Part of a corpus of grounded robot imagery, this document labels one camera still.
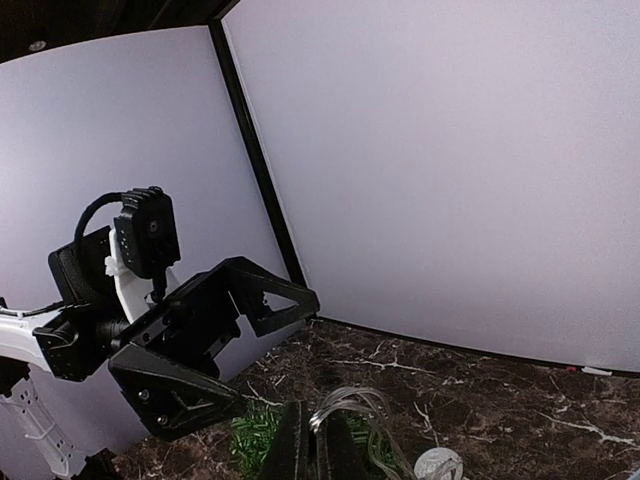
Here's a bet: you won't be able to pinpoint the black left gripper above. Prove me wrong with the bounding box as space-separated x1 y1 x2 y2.
34 228 320 441

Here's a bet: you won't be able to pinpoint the small green christmas tree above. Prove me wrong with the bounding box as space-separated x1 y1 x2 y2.
230 400 399 479

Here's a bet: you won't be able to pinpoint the clear string light garland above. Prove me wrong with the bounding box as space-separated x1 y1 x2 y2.
308 386 465 479

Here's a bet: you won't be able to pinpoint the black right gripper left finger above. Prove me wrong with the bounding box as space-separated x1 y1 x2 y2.
258 401 310 480

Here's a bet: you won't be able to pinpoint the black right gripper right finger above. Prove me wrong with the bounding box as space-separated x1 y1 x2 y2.
316 411 369 480

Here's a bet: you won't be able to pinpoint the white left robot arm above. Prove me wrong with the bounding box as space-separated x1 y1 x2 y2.
1 229 319 479

